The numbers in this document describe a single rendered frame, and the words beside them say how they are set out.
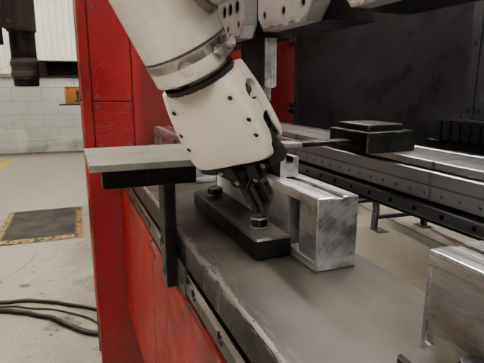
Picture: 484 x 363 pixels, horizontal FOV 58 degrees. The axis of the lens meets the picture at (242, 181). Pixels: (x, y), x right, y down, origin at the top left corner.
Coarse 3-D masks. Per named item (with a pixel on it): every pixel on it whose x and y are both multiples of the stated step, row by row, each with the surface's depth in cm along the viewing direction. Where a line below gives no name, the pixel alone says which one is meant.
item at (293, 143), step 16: (336, 128) 85; (352, 128) 82; (368, 128) 78; (384, 128) 79; (400, 128) 80; (288, 144) 76; (304, 144) 77; (320, 144) 78; (336, 144) 79; (352, 144) 81; (368, 144) 77; (384, 144) 78; (400, 144) 80
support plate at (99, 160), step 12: (168, 144) 78; (180, 144) 78; (96, 156) 65; (108, 156) 65; (120, 156) 65; (132, 156) 65; (144, 156) 65; (156, 156) 65; (168, 156) 65; (180, 156) 65; (96, 168) 57; (108, 168) 58; (120, 168) 59; (132, 168) 59; (144, 168) 60; (156, 168) 60
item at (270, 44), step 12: (252, 48) 72; (264, 48) 67; (276, 48) 68; (252, 60) 72; (264, 60) 68; (276, 60) 68; (252, 72) 72; (264, 72) 68; (276, 72) 69; (264, 84) 68
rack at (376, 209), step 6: (372, 204) 341; (378, 204) 336; (372, 210) 343; (378, 210) 338; (372, 216) 344; (378, 216) 339; (384, 216) 342; (390, 216) 344; (396, 216) 346; (402, 216) 347; (372, 222) 342; (420, 222) 358; (426, 222) 353; (372, 228) 343; (378, 228) 344
